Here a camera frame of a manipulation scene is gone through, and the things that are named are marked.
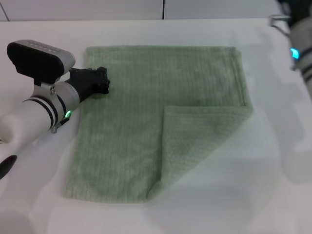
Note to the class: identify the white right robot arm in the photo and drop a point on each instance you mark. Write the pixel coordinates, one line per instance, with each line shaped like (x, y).
(303, 31)

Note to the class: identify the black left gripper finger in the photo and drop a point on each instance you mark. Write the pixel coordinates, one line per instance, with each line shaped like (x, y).
(102, 72)
(103, 86)

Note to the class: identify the green terry towel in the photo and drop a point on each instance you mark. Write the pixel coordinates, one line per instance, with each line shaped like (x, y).
(136, 122)

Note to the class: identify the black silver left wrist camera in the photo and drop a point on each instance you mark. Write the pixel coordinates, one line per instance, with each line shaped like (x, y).
(36, 56)

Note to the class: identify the black rounded robot part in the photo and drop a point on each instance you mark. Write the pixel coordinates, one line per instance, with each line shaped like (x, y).
(6, 167)

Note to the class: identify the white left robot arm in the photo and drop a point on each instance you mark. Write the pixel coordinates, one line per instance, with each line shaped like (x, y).
(36, 114)

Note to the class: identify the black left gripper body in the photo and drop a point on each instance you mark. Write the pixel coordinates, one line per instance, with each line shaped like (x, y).
(84, 81)

